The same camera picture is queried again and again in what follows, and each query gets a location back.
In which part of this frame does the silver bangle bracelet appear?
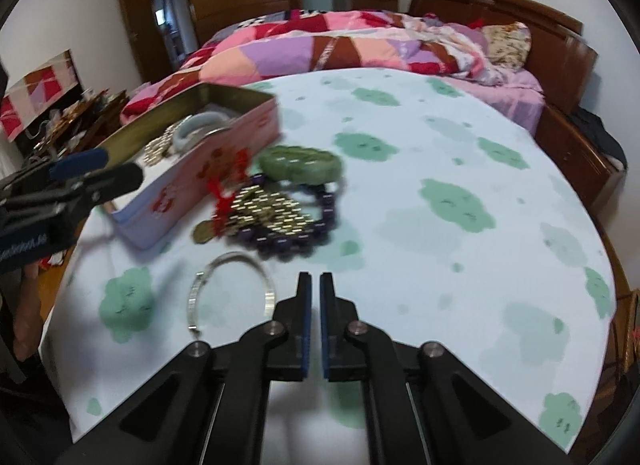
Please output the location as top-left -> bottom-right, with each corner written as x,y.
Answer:
186,250 -> 278,333

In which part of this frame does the pink metal tin box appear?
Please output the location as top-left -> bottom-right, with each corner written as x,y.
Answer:
101,83 -> 280,249

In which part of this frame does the dark purple bead bracelet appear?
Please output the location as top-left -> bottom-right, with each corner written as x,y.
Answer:
234,172 -> 342,261

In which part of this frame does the red cord bagua charm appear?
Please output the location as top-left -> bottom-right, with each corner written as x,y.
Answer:
192,149 -> 250,244

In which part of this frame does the gold bead necklace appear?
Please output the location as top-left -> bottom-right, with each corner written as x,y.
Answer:
219,184 -> 317,239

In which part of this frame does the green jade bangle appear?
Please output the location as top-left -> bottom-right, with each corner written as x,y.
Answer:
257,146 -> 343,186

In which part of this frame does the cluttered wooden side cabinet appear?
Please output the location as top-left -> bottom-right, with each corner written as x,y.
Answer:
15,90 -> 129,163

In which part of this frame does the pale blue jade bangle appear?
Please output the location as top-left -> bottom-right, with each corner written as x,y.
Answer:
171,111 -> 230,153

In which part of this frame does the white green cloud tablecloth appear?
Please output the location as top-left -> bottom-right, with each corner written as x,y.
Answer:
42,69 -> 615,449

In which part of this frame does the patchwork pink quilt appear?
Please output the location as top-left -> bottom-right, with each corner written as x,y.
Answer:
120,10 -> 503,124

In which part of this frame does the wooden nightstand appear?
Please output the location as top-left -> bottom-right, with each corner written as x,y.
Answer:
535,104 -> 625,215

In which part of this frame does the pink bed sheet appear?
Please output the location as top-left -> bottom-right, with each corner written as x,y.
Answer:
442,69 -> 544,137

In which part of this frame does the black clothing on nightstand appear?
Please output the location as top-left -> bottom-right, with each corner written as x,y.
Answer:
570,108 -> 628,170

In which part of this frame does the floral pillow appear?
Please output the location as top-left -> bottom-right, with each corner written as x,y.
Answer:
482,22 -> 532,71

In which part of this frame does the wooden bed headboard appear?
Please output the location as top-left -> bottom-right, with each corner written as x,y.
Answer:
408,0 -> 599,116

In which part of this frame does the white pearl necklace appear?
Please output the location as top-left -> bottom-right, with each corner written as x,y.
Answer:
142,120 -> 191,166

